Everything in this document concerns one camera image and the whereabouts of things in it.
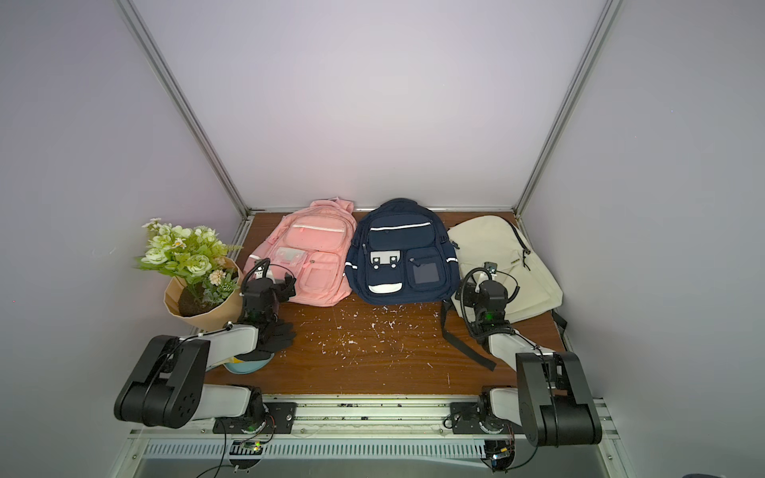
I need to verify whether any teal bowl with handle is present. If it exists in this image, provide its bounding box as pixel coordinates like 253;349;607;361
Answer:
223;354;274;376

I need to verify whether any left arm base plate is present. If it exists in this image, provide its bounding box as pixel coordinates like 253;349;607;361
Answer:
212;402;297;435

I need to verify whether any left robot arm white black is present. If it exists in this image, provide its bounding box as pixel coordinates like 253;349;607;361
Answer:
114;274;296;432

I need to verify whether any artificial green flower bouquet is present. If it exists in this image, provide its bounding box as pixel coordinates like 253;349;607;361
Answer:
137;218;239;308

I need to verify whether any cream canvas backpack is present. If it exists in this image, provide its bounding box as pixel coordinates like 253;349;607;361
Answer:
439;215;564;370

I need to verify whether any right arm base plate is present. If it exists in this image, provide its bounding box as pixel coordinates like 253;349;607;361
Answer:
442;402;523;435

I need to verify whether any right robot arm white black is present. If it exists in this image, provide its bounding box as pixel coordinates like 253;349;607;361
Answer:
455;278;603;447

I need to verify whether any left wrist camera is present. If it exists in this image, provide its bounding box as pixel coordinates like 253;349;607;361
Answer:
254;263;277;283

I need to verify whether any black glove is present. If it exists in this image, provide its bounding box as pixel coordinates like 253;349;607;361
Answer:
237;319;297;362

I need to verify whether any pink backpack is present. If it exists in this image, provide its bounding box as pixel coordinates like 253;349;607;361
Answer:
244;198;357;307

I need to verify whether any navy blue backpack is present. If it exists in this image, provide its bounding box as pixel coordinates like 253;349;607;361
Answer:
345;198;460;306

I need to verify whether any brown paper flower pot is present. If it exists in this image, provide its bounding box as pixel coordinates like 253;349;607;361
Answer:
163;258;244;331

